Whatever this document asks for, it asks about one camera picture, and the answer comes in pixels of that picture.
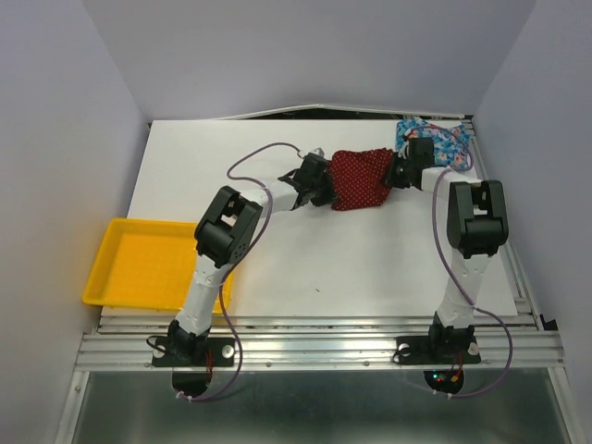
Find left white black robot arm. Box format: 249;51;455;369
158;152;337;365

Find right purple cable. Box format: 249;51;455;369
401;125;515;400

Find blue floral folded skirt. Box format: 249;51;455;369
395;117;474;171

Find aluminium frame rail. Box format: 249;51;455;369
75;315;565;372

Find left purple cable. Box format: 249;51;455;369
173;142;304;403

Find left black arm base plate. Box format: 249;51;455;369
146;336;235;368

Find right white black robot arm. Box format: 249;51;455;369
384;138;509;365

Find purple cable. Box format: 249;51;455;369
401;125;515;400
173;142;304;403

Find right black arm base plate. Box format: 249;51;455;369
391;336;481;366

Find yellow plastic tray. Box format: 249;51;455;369
81;217;236;315

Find red polka dot skirt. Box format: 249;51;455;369
328;148;394;212

